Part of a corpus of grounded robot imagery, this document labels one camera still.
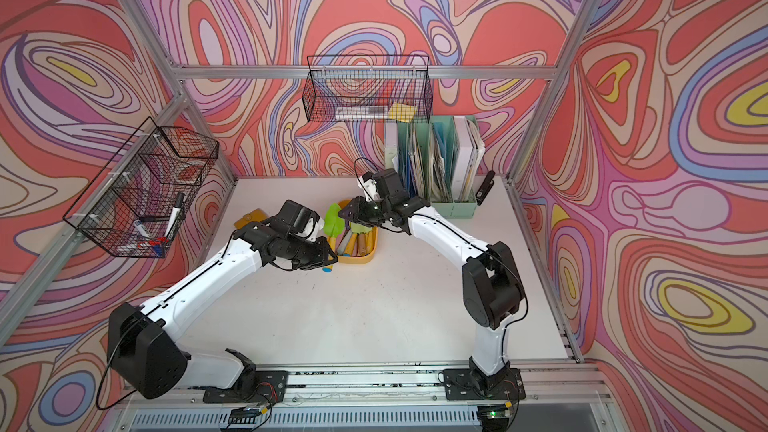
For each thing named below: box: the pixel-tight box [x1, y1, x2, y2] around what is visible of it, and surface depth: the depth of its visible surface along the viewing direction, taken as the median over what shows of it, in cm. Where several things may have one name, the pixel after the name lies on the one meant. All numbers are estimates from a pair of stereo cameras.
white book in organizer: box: [452, 116, 486, 202], surface depth 100 cm
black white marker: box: [164, 192, 185, 241], surface depth 70 cm
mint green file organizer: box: [384, 116, 477, 220], surface depth 99 cm
